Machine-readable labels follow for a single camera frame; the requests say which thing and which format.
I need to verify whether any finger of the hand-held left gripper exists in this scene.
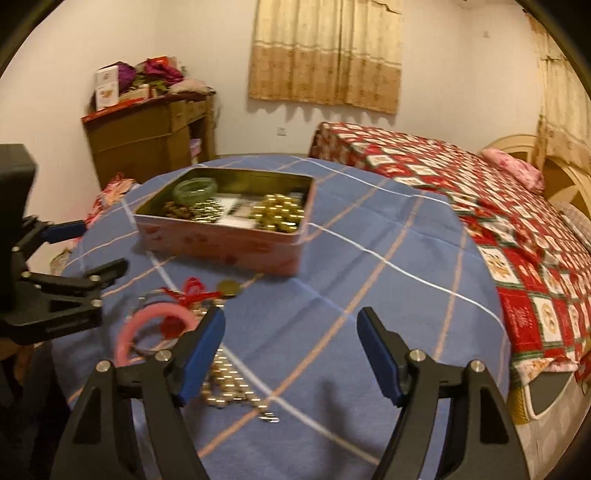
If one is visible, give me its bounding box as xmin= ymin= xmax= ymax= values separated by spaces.
xmin=14 ymin=215 xmax=89 ymax=254
xmin=0 ymin=257 xmax=129 ymax=345

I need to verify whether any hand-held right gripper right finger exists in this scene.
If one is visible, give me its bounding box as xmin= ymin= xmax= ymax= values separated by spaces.
xmin=356 ymin=306 xmax=532 ymax=480

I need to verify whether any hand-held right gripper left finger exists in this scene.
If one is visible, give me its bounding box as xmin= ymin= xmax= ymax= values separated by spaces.
xmin=50 ymin=305 xmax=227 ymax=480

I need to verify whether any small gold bead chain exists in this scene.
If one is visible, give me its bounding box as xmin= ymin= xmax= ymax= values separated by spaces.
xmin=201 ymin=348 xmax=280 ymax=424

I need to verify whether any pink metal tin box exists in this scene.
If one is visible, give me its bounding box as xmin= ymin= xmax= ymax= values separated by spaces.
xmin=133 ymin=167 xmax=315 ymax=278

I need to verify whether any brown wooden bead bracelet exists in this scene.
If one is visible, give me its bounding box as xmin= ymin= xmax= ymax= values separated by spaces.
xmin=163 ymin=199 xmax=195 ymax=220

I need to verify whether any green jade bangle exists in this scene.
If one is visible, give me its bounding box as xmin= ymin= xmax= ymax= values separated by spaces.
xmin=174 ymin=178 xmax=219 ymax=206

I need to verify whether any silver bead bracelet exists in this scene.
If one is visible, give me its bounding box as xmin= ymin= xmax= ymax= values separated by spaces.
xmin=191 ymin=198 xmax=228 ymax=223

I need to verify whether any large gold bead necklace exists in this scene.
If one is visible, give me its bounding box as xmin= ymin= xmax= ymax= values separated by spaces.
xmin=249 ymin=194 xmax=306 ymax=233

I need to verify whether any red knot charm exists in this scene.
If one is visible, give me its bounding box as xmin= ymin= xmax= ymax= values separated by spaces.
xmin=165 ymin=276 xmax=223 ymax=306

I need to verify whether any blue plaid tablecloth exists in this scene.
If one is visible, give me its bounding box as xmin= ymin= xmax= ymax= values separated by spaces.
xmin=50 ymin=154 xmax=511 ymax=480

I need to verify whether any pink bangle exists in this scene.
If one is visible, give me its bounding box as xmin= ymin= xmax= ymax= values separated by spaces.
xmin=115 ymin=302 xmax=197 ymax=366

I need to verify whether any brown wooden cabinet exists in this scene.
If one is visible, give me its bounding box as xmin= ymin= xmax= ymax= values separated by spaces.
xmin=82 ymin=92 xmax=218 ymax=190

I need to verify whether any red flat box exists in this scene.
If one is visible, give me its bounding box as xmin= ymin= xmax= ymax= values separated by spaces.
xmin=82 ymin=95 xmax=171 ymax=123

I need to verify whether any white upright box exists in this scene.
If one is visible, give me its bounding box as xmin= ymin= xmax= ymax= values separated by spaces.
xmin=95 ymin=67 xmax=122 ymax=112

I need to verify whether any printed paper sheet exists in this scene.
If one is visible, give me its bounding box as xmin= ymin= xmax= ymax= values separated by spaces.
xmin=213 ymin=194 xmax=265 ymax=229

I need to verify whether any red patterned bedspread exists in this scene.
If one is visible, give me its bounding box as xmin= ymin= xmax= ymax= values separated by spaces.
xmin=308 ymin=121 xmax=591 ymax=384

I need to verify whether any pale pink cloth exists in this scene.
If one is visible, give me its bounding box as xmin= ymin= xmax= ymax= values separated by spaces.
xmin=168 ymin=78 xmax=215 ymax=96

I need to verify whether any pink floral pillow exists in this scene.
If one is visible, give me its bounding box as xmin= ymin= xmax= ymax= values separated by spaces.
xmin=480 ymin=148 xmax=546 ymax=195

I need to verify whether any striped pillow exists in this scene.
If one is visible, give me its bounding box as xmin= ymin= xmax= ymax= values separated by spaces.
xmin=561 ymin=203 xmax=591 ymax=254

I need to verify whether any cream wooden headboard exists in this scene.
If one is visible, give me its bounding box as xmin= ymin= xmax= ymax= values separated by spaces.
xmin=480 ymin=134 xmax=591 ymax=210

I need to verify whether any beige patterned window curtain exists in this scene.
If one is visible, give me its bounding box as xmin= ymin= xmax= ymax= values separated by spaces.
xmin=248 ymin=0 xmax=403 ymax=115
xmin=526 ymin=14 xmax=591 ymax=171

